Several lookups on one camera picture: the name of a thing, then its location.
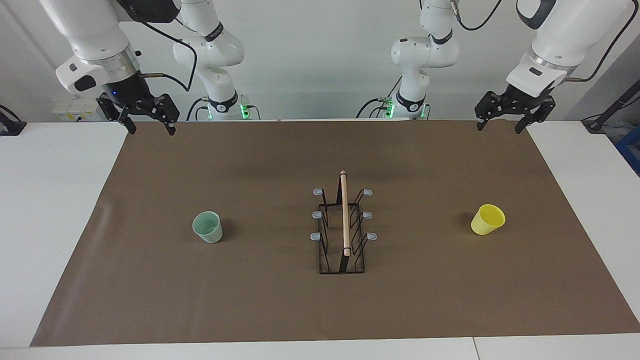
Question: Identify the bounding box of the white power strip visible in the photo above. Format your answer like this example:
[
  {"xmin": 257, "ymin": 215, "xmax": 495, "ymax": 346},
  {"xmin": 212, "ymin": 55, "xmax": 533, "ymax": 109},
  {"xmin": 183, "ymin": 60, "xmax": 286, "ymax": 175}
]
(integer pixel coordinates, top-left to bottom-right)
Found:
[{"xmin": 52, "ymin": 97, "xmax": 103, "ymax": 122}]

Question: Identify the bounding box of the brown table mat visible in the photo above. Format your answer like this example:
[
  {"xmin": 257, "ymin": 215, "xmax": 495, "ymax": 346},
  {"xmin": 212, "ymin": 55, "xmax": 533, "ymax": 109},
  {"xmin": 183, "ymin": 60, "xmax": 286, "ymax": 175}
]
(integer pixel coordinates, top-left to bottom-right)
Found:
[{"xmin": 30, "ymin": 120, "xmax": 640, "ymax": 347}]

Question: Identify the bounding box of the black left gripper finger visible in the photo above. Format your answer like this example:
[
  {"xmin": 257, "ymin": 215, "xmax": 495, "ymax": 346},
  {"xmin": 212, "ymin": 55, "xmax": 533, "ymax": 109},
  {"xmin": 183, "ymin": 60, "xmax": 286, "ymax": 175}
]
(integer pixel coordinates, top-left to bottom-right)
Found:
[
  {"xmin": 515, "ymin": 97, "xmax": 557, "ymax": 135},
  {"xmin": 475, "ymin": 91, "xmax": 501, "ymax": 132}
]

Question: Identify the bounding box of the pale green cup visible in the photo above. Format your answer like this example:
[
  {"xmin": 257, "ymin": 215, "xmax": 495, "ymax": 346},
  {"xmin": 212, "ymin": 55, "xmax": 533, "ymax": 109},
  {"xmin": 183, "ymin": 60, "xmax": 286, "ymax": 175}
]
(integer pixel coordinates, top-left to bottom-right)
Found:
[{"xmin": 192, "ymin": 211, "xmax": 223, "ymax": 244}]

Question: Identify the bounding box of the blue box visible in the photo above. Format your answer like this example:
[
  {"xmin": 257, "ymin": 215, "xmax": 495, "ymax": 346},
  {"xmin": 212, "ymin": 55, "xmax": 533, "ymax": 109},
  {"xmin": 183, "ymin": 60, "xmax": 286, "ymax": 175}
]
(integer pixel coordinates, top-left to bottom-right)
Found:
[{"xmin": 616, "ymin": 125, "xmax": 640, "ymax": 176}]

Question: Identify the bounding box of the black base power cable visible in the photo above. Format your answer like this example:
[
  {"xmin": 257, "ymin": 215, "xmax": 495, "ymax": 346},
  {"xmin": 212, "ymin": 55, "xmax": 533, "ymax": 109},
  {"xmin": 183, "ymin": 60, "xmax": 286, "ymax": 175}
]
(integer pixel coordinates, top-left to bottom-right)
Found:
[
  {"xmin": 186, "ymin": 96, "xmax": 208, "ymax": 122},
  {"xmin": 356, "ymin": 75, "xmax": 403, "ymax": 119}
]

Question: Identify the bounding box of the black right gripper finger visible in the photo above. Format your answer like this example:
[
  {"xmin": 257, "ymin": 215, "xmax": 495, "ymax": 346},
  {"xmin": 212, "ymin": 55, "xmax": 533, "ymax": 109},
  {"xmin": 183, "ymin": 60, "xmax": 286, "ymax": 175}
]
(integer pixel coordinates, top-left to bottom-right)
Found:
[
  {"xmin": 150, "ymin": 94, "xmax": 180, "ymax": 136},
  {"xmin": 97, "ymin": 95, "xmax": 137, "ymax": 135}
]

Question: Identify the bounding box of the black clamp mount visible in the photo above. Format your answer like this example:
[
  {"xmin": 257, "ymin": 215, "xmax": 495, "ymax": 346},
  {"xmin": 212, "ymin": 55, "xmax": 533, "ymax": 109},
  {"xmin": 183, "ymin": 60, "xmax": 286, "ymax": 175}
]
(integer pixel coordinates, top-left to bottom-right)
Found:
[{"xmin": 0, "ymin": 105, "xmax": 27, "ymax": 137}]

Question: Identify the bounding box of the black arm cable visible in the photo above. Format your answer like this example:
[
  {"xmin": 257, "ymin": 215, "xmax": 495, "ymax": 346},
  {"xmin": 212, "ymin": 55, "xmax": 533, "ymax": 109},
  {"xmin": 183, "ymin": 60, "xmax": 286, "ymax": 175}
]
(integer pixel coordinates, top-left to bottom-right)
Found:
[
  {"xmin": 450, "ymin": 0, "xmax": 640, "ymax": 83},
  {"xmin": 117, "ymin": 0, "xmax": 199, "ymax": 93}
]

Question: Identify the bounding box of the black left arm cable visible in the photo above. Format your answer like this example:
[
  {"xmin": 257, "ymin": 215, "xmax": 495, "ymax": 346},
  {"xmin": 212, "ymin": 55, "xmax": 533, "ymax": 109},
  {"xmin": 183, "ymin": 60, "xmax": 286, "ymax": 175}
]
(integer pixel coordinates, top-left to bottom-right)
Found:
[{"xmin": 450, "ymin": 0, "xmax": 640, "ymax": 83}]

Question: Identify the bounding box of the black wire cup rack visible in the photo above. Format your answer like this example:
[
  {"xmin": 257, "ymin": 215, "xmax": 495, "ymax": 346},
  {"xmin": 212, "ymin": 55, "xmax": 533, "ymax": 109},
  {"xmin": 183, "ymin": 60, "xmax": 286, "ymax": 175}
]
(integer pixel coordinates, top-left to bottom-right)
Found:
[{"xmin": 310, "ymin": 170, "xmax": 378, "ymax": 275}]

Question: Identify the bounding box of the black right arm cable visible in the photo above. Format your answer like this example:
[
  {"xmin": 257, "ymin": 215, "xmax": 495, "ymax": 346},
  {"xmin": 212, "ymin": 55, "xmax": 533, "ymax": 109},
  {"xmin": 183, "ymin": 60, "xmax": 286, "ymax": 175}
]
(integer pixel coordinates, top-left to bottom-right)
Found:
[{"xmin": 117, "ymin": 0, "xmax": 199, "ymax": 93}]

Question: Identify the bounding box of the yellow cup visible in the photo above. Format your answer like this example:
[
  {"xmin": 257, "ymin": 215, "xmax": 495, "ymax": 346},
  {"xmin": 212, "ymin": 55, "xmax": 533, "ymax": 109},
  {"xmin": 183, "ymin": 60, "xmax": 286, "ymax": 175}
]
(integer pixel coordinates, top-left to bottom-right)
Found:
[{"xmin": 470, "ymin": 204, "xmax": 506, "ymax": 236}]

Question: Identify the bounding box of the black stand pole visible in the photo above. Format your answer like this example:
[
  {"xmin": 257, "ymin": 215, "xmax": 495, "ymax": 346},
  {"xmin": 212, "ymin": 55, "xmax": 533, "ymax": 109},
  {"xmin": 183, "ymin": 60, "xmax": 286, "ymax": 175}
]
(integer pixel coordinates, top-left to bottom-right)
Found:
[{"xmin": 582, "ymin": 80, "xmax": 640, "ymax": 133}]

